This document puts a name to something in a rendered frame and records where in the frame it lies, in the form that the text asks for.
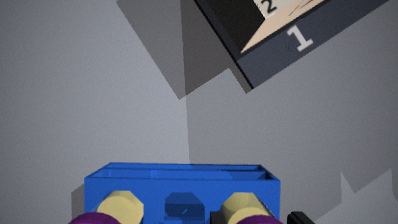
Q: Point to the grey bench mat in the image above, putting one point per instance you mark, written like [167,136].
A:
[84,83]

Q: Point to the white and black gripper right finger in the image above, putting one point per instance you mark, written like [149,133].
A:
[298,217]

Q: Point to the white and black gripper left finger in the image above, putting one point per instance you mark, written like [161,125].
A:
[217,218]

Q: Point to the blue tube rack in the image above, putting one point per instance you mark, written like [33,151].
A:
[184,193]

